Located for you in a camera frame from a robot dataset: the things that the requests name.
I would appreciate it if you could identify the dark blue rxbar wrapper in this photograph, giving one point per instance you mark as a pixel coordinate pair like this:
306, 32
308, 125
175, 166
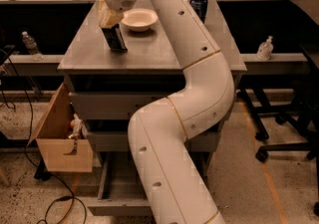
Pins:
114, 38

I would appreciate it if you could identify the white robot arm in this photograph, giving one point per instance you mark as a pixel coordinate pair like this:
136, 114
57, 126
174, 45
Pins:
158, 131

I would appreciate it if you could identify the grey drawer cabinet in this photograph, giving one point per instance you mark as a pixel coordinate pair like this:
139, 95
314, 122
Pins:
148, 66

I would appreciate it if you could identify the grey top drawer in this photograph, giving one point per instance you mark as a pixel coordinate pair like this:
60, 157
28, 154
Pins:
116, 105

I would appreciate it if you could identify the grey middle drawer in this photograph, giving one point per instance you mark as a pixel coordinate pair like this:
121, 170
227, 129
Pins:
103, 141

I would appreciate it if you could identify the grey open bottom drawer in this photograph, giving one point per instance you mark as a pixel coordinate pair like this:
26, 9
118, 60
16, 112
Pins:
120, 192

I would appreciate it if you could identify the white bowl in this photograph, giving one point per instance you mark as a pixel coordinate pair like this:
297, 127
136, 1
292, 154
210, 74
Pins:
139, 20

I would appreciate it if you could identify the clear plastic water bottle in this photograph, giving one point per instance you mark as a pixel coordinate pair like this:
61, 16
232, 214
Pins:
31, 46

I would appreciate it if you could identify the blue soda can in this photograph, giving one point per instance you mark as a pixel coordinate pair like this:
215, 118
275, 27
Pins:
200, 8

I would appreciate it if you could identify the items inside cardboard box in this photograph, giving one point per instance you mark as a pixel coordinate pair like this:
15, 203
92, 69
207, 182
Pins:
76, 127

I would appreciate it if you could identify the open cardboard box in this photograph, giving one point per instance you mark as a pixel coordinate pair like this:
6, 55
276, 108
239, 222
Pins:
54, 137

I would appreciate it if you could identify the black rolling chair base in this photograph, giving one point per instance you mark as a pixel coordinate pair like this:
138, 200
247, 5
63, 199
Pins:
291, 178

